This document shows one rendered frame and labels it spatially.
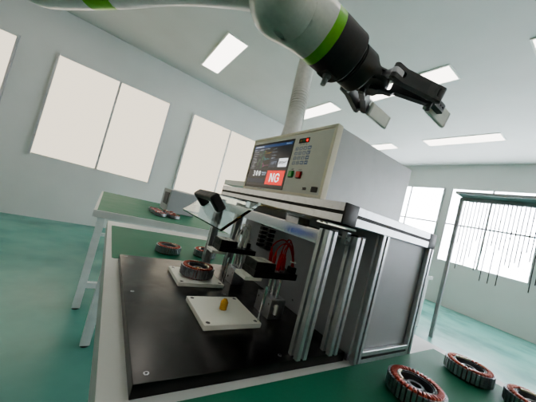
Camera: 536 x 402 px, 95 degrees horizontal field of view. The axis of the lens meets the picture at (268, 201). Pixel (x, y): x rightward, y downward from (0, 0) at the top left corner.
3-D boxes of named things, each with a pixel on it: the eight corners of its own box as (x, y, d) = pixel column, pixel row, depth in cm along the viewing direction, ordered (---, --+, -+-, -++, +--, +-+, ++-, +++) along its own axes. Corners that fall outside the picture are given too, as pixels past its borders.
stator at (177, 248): (163, 256, 107) (166, 247, 107) (149, 248, 113) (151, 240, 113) (184, 255, 116) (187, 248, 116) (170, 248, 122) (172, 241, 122)
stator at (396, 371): (437, 396, 55) (441, 380, 55) (451, 431, 45) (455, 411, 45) (384, 371, 60) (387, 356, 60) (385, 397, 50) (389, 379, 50)
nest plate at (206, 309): (202, 331, 53) (204, 325, 53) (185, 300, 65) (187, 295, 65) (260, 328, 61) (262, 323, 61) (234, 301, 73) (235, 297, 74)
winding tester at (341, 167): (319, 199, 62) (339, 123, 63) (242, 188, 99) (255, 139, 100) (399, 227, 83) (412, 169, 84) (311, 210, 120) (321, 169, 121)
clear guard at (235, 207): (219, 230, 38) (230, 194, 39) (182, 210, 58) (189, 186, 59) (350, 255, 56) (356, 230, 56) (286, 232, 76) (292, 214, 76)
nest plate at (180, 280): (177, 286, 73) (179, 281, 73) (167, 269, 86) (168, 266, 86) (222, 288, 81) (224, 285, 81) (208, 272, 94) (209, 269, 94)
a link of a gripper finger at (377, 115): (367, 113, 56) (364, 114, 57) (385, 129, 59) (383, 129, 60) (373, 101, 56) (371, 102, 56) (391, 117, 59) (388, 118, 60)
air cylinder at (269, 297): (266, 319, 66) (272, 299, 67) (253, 306, 73) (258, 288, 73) (281, 319, 69) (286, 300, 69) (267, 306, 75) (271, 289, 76)
